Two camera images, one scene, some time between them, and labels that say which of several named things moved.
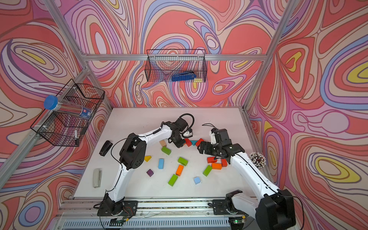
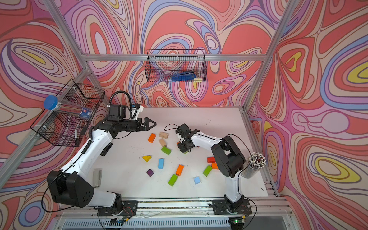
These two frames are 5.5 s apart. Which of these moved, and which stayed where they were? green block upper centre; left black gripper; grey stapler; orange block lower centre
Moved: left black gripper
Stayed: grey stapler; green block upper centre; orange block lower centre
